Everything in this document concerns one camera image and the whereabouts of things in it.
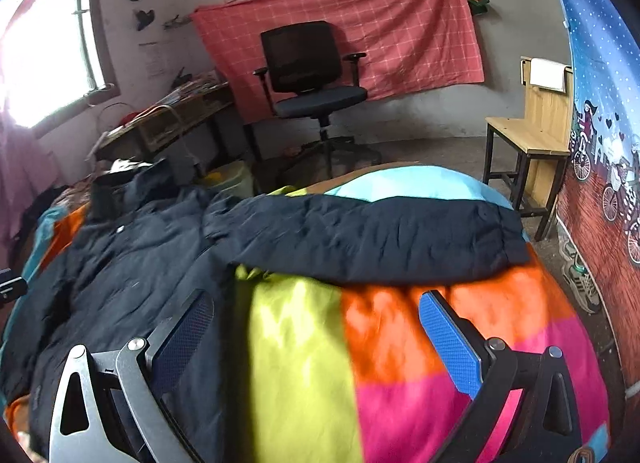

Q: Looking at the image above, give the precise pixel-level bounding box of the black office chair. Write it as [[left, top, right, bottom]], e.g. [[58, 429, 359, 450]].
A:
[[253, 21, 382, 178]]

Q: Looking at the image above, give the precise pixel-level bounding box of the sneaker on floor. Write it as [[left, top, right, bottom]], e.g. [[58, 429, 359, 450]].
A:
[[559, 237, 602, 315]]

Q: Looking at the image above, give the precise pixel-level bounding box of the colourful striped bed blanket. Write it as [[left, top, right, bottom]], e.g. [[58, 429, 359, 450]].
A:
[[0, 162, 614, 463]]

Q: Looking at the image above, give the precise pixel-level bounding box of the wooden desk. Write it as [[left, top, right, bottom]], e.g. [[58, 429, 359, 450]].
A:
[[88, 72, 262, 167]]

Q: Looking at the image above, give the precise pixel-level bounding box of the red checked wall cloth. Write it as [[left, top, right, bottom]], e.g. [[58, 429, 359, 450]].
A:
[[192, 0, 485, 123]]

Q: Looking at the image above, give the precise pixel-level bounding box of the wooden chair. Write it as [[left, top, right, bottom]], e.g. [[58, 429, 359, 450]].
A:
[[483, 56, 574, 241]]

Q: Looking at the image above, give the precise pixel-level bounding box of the window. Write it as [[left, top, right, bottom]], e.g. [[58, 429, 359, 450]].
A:
[[1, 0, 120, 132]]

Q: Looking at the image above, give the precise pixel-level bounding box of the dark navy padded jacket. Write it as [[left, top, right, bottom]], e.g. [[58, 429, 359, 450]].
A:
[[1, 163, 529, 462]]

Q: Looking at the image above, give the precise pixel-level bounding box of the white cloth on chair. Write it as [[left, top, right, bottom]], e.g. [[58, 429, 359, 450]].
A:
[[529, 58, 566, 93]]

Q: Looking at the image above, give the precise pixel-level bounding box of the blue patterned door curtain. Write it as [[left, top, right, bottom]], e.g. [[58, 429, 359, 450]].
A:
[[559, 0, 639, 384]]

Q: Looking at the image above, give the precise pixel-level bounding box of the pink curtain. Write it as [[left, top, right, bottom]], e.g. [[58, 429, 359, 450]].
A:
[[1, 108, 60, 249]]

